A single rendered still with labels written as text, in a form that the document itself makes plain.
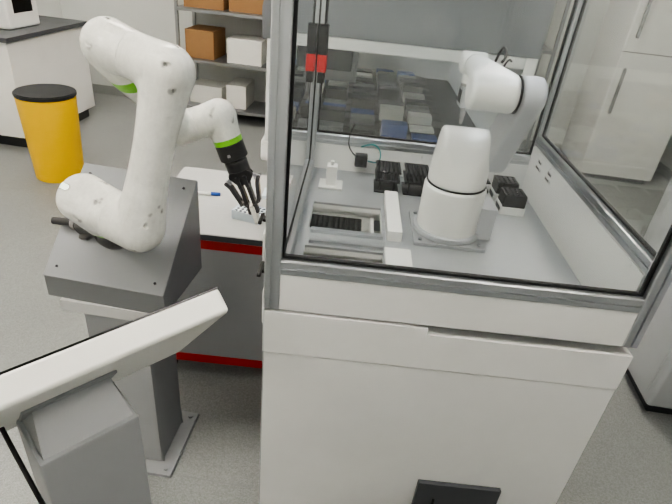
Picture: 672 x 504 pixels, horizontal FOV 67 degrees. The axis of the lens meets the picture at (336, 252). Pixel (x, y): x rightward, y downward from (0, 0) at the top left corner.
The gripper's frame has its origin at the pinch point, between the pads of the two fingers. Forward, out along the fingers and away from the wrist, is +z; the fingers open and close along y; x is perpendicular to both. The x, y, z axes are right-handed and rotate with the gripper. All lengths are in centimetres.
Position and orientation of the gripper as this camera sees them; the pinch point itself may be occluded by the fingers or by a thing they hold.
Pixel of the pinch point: (255, 213)
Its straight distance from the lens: 179.9
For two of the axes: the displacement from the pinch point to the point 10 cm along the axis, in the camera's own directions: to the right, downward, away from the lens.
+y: -9.7, 1.9, 1.7
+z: 2.5, 8.4, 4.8
